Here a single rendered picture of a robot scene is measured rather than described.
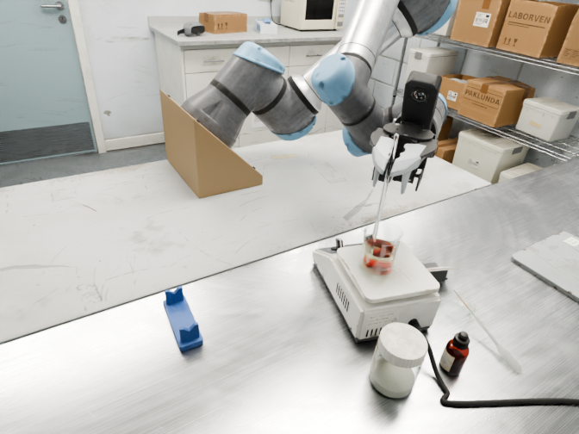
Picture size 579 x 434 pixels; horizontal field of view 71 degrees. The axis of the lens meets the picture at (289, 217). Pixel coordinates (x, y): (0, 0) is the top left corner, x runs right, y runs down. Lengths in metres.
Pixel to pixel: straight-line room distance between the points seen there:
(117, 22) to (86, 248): 2.63
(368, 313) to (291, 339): 0.12
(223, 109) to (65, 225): 0.41
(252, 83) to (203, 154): 0.20
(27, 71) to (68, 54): 0.28
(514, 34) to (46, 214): 2.61
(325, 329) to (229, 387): 0.17
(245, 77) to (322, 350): 0.62
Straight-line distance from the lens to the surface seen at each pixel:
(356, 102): 0.74
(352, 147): 0.82
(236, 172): 0.94
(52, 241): 0.86
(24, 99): 3.35
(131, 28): 3.35
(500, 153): 2.90
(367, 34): 0.80
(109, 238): 0.84
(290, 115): 1.03
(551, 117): 2.82
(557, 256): 0.96
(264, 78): 0.98
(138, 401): 0.57
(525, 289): 0.84
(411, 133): 0.62
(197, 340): 0.60
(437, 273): 0.75
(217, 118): 0.94
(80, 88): 3.35
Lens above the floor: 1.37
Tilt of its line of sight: 33 degrees down
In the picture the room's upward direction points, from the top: 5 degrees clockwise
